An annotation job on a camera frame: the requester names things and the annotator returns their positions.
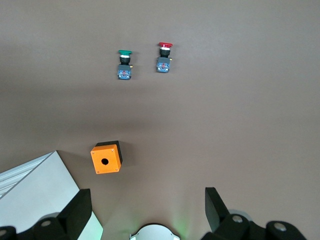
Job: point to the white drawer cabinet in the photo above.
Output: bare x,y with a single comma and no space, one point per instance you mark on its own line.
37,187

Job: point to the orange button enclosure box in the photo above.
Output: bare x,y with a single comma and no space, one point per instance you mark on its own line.
106,160

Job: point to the green mushroom push button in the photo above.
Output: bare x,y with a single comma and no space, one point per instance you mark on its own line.
124,71

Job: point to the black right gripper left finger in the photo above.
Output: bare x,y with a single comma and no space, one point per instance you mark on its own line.
72,212

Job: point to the red mushroom push button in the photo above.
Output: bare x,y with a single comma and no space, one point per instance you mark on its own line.
163,63

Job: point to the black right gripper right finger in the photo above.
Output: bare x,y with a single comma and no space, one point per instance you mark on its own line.
220,217

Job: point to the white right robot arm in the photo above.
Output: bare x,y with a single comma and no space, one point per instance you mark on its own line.
153,233

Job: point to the brown table cover sheet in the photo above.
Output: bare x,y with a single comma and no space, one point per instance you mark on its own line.
225,112

